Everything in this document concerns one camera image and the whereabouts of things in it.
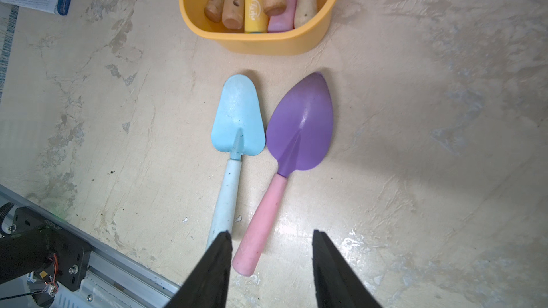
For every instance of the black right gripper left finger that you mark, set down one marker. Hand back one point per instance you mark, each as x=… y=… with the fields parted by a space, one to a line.
x=207 y=285

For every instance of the purple pointed shovel pink handle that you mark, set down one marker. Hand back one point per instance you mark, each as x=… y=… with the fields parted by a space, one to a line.
x=285 y=21

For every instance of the yellow square shovel yellow handle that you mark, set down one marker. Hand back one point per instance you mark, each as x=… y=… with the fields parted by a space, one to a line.
x=256 y=21

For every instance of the yellow plastic storage box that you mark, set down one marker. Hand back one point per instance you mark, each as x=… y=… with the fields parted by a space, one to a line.
x=259 y=41

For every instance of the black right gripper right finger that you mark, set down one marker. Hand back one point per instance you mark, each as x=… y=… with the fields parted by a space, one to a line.
x=336 y=284

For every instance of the light blue shovel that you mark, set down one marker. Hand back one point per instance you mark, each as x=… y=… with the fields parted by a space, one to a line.
x=237 y=130

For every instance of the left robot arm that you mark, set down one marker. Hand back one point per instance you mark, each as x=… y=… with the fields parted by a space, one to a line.
x=23 y=253

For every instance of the yellow scoop shovel wooden handle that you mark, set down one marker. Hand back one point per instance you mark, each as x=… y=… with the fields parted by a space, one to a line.
x=214 y=10

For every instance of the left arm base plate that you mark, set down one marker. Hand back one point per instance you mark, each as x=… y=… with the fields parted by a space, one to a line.
x=69 y=255

